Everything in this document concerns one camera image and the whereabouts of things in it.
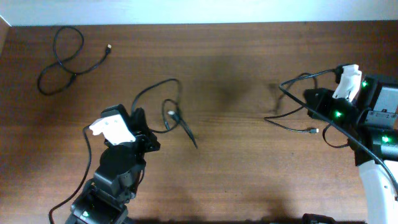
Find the black USB cable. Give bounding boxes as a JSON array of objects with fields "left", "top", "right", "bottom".
[
  {"left": 263, "top": 72, "right": 320, "bottom": 134},
  {"left": 130, "top": 77, "right": 199, "bottom": 149},
  {"left": 37, "top": 26, "right": 113, "bottom": 96}
]

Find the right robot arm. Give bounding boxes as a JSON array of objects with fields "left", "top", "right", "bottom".
[{"left": 303, "top": 75, "right": 397, "bottom": 223}]

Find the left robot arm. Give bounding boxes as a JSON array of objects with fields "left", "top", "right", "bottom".
[{"left": 67, "top": 105, "right": 160, "bottom": 223}]

